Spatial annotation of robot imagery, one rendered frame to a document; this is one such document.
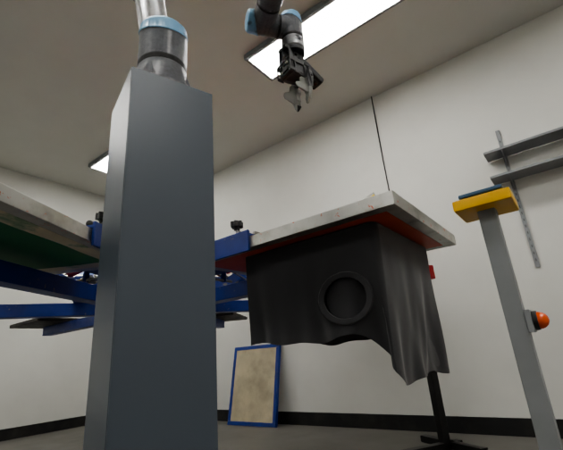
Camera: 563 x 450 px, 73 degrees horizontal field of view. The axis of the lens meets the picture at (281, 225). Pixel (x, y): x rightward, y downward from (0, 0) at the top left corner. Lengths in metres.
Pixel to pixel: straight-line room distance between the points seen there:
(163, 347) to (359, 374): 2.96
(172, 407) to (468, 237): 2.86
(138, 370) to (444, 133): 3.28
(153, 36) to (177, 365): 0.73
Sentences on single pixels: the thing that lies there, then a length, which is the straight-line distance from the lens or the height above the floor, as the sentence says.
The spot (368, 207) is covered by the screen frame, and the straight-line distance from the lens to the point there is 1.00.
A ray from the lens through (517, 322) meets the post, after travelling 1.03.
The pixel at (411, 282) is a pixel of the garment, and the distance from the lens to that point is 1.23.
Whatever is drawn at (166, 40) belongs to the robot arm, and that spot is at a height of 1.33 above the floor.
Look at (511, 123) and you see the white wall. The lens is 3.53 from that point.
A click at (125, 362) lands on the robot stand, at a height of 0.63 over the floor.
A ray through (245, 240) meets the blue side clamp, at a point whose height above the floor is 0.97.
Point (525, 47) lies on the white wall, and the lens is 3.84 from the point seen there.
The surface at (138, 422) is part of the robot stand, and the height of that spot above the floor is 0.54.
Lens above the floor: 0.62
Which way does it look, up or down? 19 degrees up
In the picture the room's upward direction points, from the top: 4 degrees counter-clockwise
